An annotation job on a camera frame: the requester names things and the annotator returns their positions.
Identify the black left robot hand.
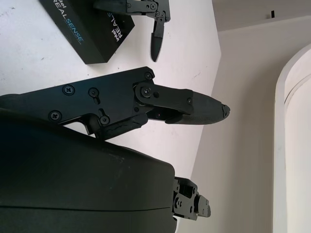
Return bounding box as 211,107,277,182
93,0,172,63

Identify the white curved panel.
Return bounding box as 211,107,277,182
274,45,311,233

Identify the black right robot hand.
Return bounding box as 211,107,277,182
0,66,231,233

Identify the black RealSense box lid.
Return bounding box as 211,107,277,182
38,0,136,65

